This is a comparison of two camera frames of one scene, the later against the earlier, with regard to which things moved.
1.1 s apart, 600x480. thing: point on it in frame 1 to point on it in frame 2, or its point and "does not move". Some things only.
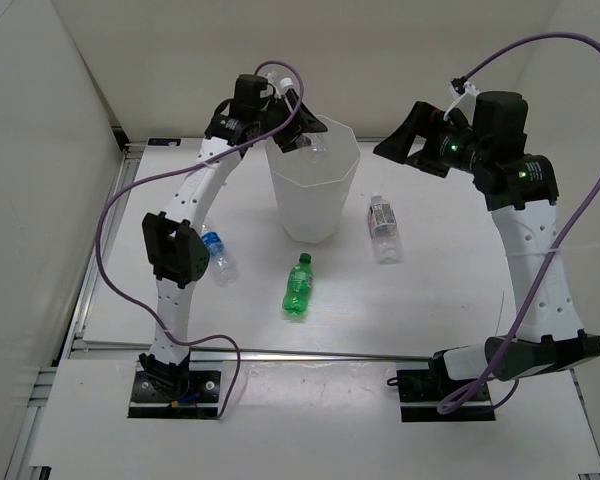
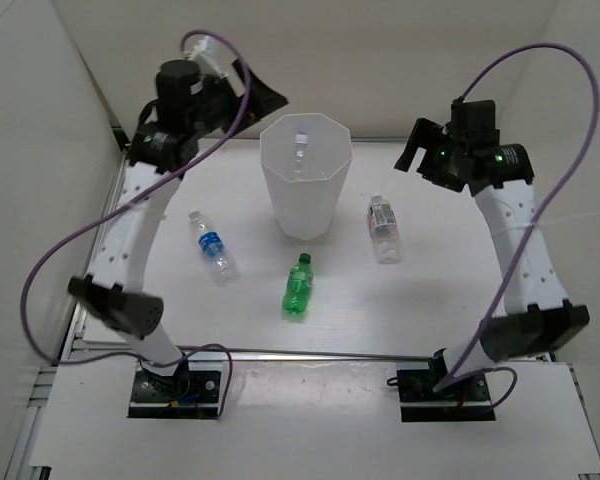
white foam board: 306,414 does not move
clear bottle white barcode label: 385,229 does not move
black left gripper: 305,122 to 261,100
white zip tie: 468,89 to 537,223
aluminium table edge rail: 262,352 does not move
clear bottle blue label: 223,264 does not move
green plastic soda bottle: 299,286 does not move
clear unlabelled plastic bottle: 314,147 to 301,156
